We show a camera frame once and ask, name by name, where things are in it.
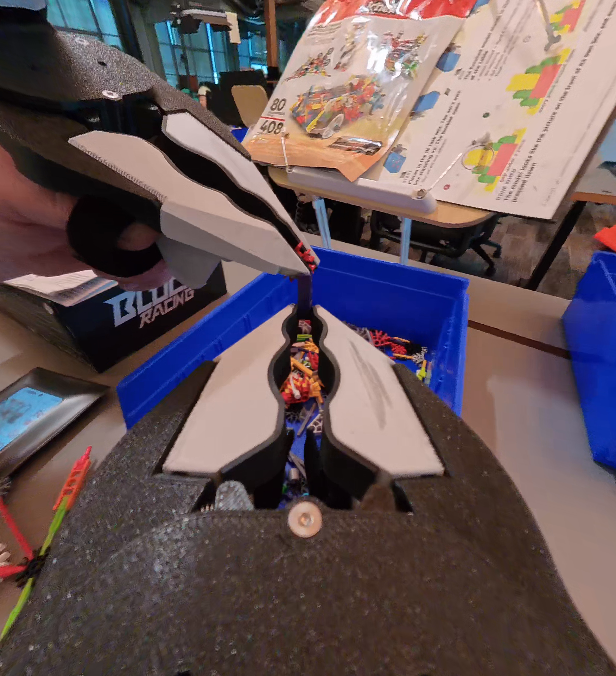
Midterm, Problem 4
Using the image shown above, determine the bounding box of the pile of colourful toy pieces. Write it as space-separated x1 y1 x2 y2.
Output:
279 317 430 502

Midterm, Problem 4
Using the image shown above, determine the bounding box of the white paper leaflet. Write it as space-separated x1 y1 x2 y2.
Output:
4 269 119 307

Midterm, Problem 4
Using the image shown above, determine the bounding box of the person's left hand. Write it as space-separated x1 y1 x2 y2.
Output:
0 127 172 292

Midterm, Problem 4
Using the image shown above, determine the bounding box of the black cardboard box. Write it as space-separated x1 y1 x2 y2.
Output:
0 264 228 373

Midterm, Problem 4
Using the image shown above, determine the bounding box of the blue plastic bin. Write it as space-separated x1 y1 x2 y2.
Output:
117 247 469 510
561 251 616 481

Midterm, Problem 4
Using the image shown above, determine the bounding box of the star toy rod model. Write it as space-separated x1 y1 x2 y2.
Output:
0 445 94 661

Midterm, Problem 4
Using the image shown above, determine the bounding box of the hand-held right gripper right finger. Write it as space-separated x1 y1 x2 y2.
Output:
312 306 445 503

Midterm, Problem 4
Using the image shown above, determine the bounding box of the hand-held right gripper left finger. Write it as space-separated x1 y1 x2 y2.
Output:
161 304 299 506

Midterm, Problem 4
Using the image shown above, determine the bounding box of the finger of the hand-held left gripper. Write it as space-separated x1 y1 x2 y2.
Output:
160 112 320 269
68 130 314 277

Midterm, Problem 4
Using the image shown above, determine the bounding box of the printed instruction sheet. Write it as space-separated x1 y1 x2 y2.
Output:
387 0 616 221

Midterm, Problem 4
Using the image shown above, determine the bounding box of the black framed tablet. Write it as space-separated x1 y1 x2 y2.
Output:
0 368 110 487

